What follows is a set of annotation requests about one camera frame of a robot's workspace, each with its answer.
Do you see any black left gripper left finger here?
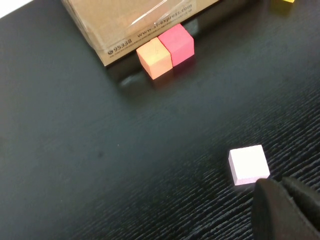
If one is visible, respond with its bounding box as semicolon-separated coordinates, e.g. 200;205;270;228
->
251;177;320;240

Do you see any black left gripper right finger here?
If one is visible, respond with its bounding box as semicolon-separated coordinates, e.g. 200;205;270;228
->
281;176;320;227

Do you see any pale white foam cube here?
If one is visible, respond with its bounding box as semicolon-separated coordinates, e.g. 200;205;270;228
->
228;144;271;186

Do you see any pink foam cube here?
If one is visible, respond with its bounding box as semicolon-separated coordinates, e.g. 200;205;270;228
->
157;23;195;68

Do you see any yellow foam cube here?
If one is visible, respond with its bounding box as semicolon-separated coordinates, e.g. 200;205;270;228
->
271;0;296;13

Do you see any orange foam cube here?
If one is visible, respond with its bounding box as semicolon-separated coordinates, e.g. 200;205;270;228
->
136;37;174;81

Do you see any cardboard box with F2 print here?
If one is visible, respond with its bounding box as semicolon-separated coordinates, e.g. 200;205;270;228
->
60;0;221;67

